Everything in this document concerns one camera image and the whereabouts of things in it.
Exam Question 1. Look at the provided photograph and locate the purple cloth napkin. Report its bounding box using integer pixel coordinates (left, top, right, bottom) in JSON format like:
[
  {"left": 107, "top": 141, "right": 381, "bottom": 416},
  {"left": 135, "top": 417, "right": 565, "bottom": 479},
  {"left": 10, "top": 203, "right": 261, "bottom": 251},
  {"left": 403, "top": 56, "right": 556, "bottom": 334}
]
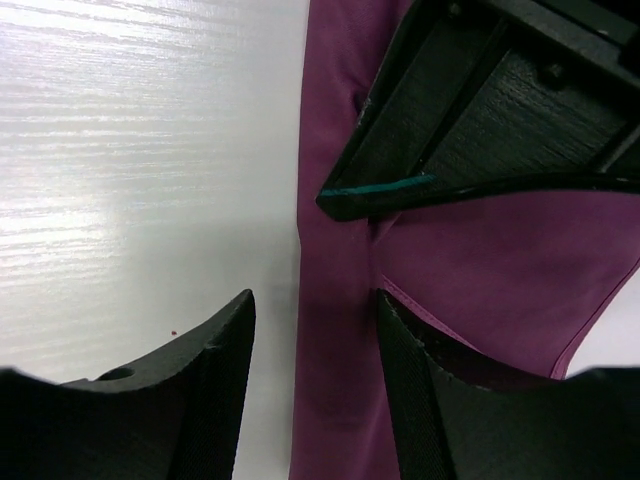
[{"left": 289, "top": 1, "right": 639, "bottom": 479}]

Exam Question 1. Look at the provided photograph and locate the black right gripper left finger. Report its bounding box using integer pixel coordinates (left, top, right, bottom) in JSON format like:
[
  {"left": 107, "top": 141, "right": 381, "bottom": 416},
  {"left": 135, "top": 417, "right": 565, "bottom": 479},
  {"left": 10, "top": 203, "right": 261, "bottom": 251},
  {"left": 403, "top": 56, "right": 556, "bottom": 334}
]
[{"left": 1, "top": 290, "right": 256, "bottom": 480}]

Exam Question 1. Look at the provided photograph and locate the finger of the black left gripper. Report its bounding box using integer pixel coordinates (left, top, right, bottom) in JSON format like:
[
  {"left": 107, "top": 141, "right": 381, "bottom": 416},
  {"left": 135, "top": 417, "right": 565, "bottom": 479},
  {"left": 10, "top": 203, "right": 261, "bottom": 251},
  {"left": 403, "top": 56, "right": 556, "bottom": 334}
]
[{"left": 316, "top": 0, "right": 639, "bottom": 221}]

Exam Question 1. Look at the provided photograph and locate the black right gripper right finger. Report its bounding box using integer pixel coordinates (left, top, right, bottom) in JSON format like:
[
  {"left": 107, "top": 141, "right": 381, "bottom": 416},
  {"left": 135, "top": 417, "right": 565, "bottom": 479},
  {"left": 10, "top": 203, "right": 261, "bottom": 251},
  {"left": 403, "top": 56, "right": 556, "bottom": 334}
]
[{"left": 377, "top": 290, "right": 639, "bottom": 480}]

